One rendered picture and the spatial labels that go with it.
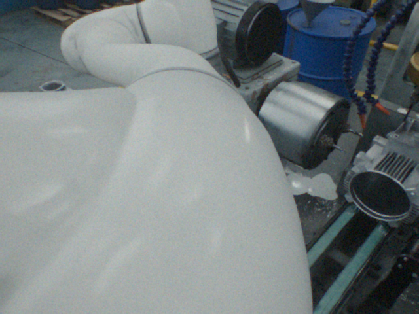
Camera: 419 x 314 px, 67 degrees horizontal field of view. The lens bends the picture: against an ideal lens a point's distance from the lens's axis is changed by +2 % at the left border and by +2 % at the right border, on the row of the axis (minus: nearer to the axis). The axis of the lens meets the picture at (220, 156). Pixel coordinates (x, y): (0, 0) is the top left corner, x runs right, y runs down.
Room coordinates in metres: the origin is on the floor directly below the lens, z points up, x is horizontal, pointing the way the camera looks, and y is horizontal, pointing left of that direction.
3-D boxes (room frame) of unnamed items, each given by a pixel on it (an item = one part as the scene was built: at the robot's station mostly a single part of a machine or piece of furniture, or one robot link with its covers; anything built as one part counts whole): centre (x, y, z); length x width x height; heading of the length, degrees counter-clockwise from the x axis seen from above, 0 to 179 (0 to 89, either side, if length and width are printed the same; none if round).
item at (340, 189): (0.74, -0.46, 0.86); 0.07 x 0.06 x 0.12; 45
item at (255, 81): (1.03, -0.06, 0.99); 0.35 x 0.31 x 0.37; 45
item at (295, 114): (0.86, -0.23, 1.04); 0.37 x 0.25 x 0.25; 45
